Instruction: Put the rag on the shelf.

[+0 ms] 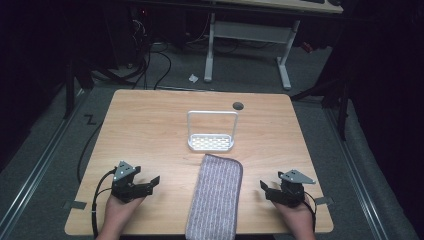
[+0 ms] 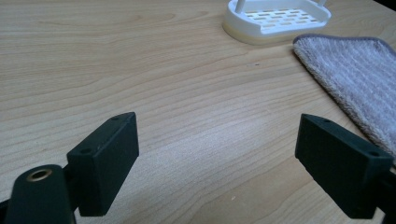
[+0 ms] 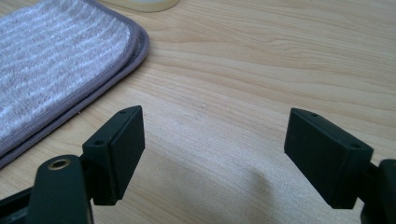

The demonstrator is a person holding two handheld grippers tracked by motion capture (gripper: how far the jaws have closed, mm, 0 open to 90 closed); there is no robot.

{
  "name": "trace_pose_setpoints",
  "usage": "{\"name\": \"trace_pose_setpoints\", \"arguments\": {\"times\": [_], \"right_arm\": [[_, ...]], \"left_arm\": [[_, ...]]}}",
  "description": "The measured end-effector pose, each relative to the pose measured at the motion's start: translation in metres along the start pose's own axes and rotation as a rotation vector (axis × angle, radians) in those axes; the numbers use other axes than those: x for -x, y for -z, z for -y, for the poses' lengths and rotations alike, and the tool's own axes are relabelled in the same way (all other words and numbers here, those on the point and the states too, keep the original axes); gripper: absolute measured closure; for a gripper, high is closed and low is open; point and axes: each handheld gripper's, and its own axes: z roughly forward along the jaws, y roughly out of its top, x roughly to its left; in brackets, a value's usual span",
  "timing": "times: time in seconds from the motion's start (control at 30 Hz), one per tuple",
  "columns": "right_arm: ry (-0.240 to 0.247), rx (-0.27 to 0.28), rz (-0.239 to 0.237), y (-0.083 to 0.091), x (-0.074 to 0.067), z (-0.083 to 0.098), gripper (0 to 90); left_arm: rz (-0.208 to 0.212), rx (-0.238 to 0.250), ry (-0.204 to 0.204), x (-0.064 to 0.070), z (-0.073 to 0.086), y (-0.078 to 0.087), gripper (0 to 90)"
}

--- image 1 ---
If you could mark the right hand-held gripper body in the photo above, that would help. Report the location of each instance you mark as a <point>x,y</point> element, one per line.
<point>291,188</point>

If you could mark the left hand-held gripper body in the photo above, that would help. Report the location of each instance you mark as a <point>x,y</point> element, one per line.
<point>125,181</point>

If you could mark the purple-grey striped towel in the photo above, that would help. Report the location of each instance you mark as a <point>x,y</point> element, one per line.
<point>215,196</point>

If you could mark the person's right hand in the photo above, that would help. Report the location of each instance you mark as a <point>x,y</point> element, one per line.
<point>295,215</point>

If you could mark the person's left hand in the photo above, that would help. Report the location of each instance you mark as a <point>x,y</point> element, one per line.
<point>121,210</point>

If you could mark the grey tape strip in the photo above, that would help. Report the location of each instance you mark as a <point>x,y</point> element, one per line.
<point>75,205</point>
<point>324,200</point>

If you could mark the black round table grommet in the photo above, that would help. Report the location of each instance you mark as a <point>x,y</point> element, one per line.
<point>238,106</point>

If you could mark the black metal stand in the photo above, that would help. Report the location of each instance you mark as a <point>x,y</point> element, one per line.
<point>340,106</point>
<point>69,90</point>

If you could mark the crumpled white paper scrap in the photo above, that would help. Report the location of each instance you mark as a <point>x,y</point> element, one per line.
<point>193,78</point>

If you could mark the small red object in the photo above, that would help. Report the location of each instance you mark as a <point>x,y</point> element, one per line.
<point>307,47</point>

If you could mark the white-legged wooden desk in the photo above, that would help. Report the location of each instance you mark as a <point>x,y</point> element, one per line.
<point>250,31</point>

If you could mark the metal floor rail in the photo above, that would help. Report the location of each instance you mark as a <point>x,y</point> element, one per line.
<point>40,166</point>
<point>356,173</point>

